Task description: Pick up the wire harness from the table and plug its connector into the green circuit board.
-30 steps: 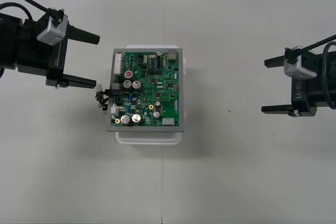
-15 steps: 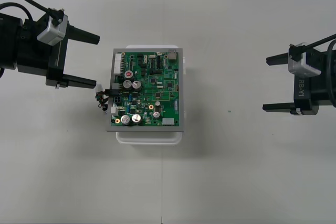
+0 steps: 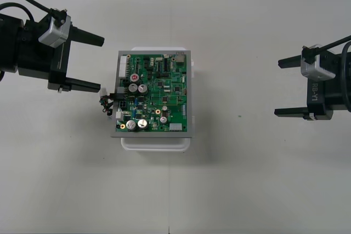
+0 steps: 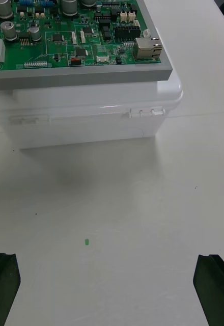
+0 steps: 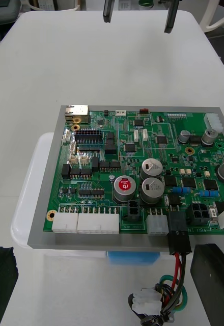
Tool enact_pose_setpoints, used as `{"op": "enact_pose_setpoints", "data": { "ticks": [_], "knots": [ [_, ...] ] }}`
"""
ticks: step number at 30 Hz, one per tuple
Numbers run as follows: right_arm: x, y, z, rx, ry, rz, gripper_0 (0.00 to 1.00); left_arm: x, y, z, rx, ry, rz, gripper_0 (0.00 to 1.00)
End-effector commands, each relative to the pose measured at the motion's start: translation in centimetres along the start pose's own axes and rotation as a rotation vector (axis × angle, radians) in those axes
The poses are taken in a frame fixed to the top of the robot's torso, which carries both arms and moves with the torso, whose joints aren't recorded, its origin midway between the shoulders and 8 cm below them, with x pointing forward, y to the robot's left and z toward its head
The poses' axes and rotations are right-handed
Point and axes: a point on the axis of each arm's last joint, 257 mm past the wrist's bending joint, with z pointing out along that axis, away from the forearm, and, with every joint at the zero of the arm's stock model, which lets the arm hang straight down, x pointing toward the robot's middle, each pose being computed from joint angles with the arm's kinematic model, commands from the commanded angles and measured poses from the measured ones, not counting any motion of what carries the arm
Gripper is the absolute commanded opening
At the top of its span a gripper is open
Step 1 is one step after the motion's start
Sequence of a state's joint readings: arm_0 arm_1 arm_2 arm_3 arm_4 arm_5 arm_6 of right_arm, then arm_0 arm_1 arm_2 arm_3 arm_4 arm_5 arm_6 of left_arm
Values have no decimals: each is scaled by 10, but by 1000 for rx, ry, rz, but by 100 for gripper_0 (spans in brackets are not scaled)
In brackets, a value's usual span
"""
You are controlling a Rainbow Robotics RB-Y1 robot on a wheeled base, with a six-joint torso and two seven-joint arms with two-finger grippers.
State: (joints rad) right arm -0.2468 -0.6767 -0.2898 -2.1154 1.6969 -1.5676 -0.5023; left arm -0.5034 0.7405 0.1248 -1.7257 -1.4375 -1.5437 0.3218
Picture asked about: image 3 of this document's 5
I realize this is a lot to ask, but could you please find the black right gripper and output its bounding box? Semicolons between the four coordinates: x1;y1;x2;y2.
274;49;344;122

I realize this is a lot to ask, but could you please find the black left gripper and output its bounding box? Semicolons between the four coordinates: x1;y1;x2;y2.
18;14;105;94

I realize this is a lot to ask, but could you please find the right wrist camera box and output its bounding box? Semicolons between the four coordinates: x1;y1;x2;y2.
300;44;337;81

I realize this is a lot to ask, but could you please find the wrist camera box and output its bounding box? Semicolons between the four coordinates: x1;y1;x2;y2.
38;14;72;48
300;44;337;81

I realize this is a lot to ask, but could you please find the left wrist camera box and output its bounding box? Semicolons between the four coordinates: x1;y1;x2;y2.
38;14;72;48

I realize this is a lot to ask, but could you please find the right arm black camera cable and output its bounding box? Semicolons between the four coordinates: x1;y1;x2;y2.
301;35;351;95

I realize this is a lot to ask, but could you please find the green circuit board grey frame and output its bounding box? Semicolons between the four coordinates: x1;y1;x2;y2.
110;50;195;139

